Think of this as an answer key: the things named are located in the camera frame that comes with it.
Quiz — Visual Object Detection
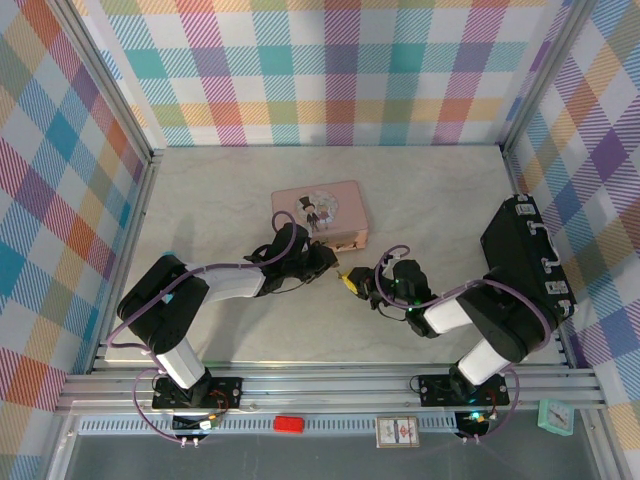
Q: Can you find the pink tin box with cartoon couple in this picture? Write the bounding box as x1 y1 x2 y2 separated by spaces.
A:
270 179 372 255

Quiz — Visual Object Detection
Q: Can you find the black hard suitcase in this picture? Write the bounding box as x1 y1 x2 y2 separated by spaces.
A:
479 193 580 321

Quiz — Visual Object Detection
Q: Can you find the teal plastic cylinder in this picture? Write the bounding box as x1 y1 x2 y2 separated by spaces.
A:
160 248 177 304

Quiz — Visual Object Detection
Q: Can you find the small framed label card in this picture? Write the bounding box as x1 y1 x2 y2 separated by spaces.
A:
374 415 421 450

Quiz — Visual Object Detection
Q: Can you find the red plastic block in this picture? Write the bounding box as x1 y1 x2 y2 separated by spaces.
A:
273 414 306 434

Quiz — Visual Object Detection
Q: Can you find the black power connector module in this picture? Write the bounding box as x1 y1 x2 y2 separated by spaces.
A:
172 413 222 434
453 409 491 434

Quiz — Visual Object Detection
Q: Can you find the teal alarm clock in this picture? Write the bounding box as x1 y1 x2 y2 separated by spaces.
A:
537 398 574 435

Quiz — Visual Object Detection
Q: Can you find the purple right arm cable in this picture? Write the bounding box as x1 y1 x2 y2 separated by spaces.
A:
374 243 551 445

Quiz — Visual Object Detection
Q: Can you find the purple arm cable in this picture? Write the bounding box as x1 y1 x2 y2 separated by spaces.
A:
107 209 307 447
374 243 551 445

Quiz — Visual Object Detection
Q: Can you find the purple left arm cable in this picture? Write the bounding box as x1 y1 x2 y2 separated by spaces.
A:
107 209 307 447

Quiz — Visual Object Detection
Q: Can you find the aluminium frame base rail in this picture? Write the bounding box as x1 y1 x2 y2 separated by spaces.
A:
54 362 609 416

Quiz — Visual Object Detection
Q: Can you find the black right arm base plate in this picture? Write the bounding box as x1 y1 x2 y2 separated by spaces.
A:
417 373 511 408

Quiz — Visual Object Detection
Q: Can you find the grey slotted cable duct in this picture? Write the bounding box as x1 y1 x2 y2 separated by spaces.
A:
78 417 494 436

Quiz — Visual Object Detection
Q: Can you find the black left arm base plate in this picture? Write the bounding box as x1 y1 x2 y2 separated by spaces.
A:
151 376 244 412

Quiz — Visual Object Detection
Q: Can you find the aluminium frame corner post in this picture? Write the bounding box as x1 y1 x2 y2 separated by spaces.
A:
47 0 164 166
498 0 600 157

